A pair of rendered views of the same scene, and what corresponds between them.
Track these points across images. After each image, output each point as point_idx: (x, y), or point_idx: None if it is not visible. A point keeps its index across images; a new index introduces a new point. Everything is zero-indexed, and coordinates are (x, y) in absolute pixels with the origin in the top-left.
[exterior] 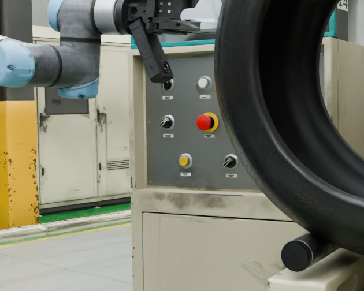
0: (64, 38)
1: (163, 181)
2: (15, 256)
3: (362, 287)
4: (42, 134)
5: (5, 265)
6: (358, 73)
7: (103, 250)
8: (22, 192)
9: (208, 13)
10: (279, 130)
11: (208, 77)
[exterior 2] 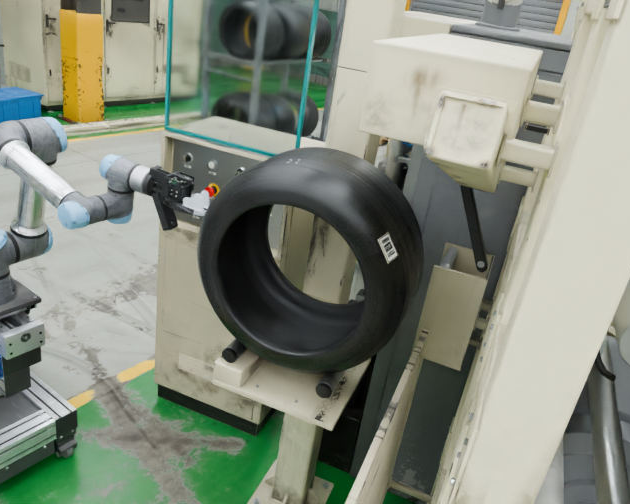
0: (110, 189)
1: (181, 217)
2: (83, 153)
3: None
4: (108, 38)
5: (75, 163)
6: None
7: (153, 156)
8: (89, 93)
9: (199, 205)
10: (239, 260)
11: (215, 161)
